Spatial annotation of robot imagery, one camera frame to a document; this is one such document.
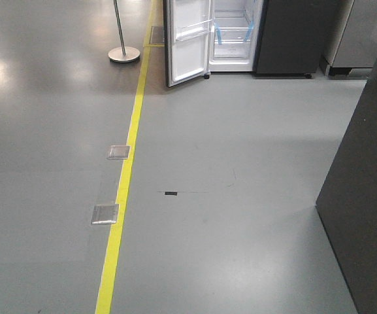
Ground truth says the open fridge door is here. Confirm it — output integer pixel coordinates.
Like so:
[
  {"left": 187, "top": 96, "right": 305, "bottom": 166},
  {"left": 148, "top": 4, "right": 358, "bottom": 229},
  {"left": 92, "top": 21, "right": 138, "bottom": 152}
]
[{"left": 163, "top": 0, "right": 212, "bottom": 87}]

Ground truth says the dark grey fridge body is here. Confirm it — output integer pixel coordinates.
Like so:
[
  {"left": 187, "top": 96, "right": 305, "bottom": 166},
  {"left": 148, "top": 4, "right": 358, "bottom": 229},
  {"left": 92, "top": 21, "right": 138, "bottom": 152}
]
[{"left": 209, "top": 1, "right": 340, "bottom": 78}]

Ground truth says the silver floor outlet plate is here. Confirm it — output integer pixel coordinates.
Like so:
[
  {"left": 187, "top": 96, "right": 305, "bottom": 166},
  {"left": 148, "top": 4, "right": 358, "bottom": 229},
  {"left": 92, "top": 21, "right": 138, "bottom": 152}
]
[{"left": 107, "top": 145, "right": 131, "bottom": 160}]

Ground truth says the clear crisper drawer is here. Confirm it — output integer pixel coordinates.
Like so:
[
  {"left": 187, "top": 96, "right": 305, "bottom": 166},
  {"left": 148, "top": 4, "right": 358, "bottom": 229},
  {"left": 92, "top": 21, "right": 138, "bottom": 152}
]
[{"left": 215, "top": 26, "right": 253, "bottom": 45}]

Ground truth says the middle clear door bin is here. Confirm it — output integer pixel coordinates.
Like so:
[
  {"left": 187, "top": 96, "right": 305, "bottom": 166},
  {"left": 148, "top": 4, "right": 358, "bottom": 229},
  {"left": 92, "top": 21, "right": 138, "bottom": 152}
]
[{"left": 173, "top": 19, "right": 212, "bottom": 41}]

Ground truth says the grey kitchen island cabinet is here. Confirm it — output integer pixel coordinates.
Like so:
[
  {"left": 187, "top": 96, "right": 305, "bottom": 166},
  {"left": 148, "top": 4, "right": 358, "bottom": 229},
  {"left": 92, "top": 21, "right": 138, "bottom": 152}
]
[{"left": 316, "top": 59, "right": 377, "bottom": 313}]

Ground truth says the stainless appliance at right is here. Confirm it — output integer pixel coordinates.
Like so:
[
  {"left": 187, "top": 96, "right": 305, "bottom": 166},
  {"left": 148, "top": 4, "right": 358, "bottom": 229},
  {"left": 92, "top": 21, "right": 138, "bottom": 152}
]
[{"left": 320, "top": 0, "right": 377, "bottom": 79}]

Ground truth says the metal stanchion post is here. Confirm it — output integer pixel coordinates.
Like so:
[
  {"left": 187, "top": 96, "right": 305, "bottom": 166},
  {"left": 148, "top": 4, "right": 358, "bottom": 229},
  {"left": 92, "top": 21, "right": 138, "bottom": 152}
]
[{"left": 108, "top": 0, "right": 140, "bottom": 63}]

